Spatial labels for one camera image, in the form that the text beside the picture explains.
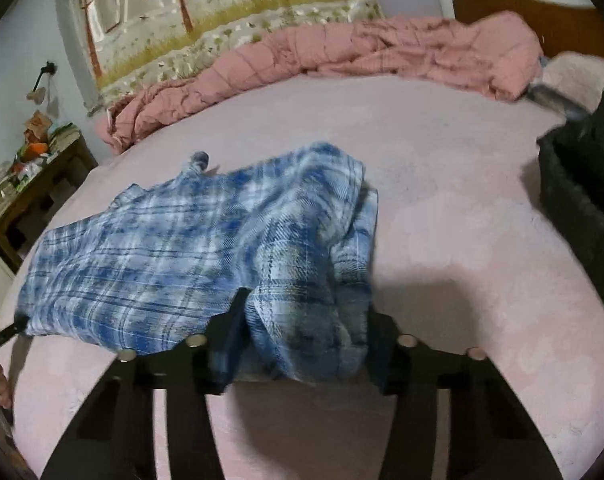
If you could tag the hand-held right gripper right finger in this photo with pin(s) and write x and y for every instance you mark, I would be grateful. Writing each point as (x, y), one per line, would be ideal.
(380, 355)

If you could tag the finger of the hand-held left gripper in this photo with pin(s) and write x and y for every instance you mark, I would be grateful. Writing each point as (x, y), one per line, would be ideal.
(4, 337)

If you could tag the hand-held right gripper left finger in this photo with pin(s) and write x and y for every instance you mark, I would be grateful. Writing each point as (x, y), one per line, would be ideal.
(227, 330)

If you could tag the blue plaid shirt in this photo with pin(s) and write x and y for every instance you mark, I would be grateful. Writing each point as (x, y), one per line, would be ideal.
(182, 250)

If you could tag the person's left hand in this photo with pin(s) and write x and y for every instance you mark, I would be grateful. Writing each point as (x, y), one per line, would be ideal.
(2, 387)

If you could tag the wooden nightstand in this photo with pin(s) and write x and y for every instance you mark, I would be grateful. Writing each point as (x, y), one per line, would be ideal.
(57, 180)

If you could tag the bed with pink sheet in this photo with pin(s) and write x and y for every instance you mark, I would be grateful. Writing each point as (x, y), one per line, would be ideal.
(457, 185)

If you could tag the clutter pile with orange item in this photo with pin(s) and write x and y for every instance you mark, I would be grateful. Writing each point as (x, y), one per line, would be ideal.
(32, 147)

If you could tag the dark cloth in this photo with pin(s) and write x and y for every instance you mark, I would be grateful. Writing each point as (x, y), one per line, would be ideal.
(582, 200)

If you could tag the pink plaid blanket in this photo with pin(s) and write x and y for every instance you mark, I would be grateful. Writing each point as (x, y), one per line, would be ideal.
(332, 50)

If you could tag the tree print satin pillow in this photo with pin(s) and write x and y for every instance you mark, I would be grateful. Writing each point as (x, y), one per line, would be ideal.
(207, 0)

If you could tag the light pink fluffy cloth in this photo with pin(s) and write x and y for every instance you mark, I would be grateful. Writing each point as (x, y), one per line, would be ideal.
(577, 75)

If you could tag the white and brown headboard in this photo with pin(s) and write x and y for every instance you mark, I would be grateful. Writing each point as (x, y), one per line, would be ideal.
(572, 25)

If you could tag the black wall lamp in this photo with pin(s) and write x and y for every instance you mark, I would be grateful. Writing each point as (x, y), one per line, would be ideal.
(44, 72)

